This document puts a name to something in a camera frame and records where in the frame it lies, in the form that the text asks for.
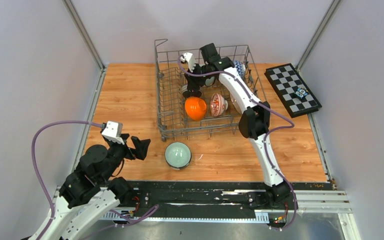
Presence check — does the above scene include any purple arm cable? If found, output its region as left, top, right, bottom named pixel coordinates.
left=31, top=120, right=104, bottom=240
left=178, top=55, right=299, bottom=232

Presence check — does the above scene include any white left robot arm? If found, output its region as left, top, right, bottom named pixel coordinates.
left=29, top=134, right=151, bottom=240

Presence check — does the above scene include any left aluminium frame post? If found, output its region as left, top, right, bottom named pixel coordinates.
left=62, top=0, right=106, bottom=72

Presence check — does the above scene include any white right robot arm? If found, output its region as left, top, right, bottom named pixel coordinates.
left=177, top=43, right=295, bottom=209

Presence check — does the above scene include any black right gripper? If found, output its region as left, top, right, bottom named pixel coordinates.
left=184, top=63, right=211, bottom=93

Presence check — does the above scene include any orange floral pattern bowl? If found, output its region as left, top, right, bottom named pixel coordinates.
left=210, top=93, right=228, bottom=117

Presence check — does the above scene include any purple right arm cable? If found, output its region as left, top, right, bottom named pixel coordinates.
left=178, top=55, right=299, bottom=232

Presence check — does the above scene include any aluminium frame post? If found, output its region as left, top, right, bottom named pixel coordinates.
left=62, top=0, right=106, bottom=72
left=296, top=0, right=343, bottom=72

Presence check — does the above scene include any small blue owl figure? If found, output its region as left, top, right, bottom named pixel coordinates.
left=294, top=87, right=310, bottom=100

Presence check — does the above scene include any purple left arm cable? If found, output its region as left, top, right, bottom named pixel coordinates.
left=31, top=120, right=104, bottom=240

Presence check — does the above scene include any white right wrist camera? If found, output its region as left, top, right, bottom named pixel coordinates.
left=180, top=52, right=196, bottom=73

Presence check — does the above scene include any blue zigzag pattern bowl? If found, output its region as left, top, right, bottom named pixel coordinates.
left=233, top=60, right=246, bottom=79

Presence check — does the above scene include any orange bowl white inside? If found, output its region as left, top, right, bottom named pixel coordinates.
left=184, top=96, right=207, bottom=121

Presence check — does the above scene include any grey wire dish rack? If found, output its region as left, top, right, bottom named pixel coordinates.
left=154, top=38, right=267, bottom=142

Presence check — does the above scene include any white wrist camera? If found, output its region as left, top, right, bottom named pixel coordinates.
left=180, top=52, right=196, bottom=73
left=101, top=121, right=125, bottom=145

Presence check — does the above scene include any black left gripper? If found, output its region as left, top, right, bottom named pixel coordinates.
left=100, top=132, right=151, bottom=182

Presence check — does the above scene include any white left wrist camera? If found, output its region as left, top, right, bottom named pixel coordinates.
left=101, top=121, right=125, bottom=145

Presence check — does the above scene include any black white checkerboard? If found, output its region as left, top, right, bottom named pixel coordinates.
left=264, top=63, right=322, bottom=118

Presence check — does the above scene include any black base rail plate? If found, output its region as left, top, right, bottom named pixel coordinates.
left=54, top=180, right=352, bottom=223

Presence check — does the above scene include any right aluminium frame post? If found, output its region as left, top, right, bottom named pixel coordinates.
left=296, top=0, right=343, bottom=72

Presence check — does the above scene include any black bowl beige inside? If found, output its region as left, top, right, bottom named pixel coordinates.
left=180, top=84, right=203, bottom=99

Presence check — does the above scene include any black bowl pale green inside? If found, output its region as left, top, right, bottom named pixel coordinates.
left=164, top=142, right=192, bottom=170

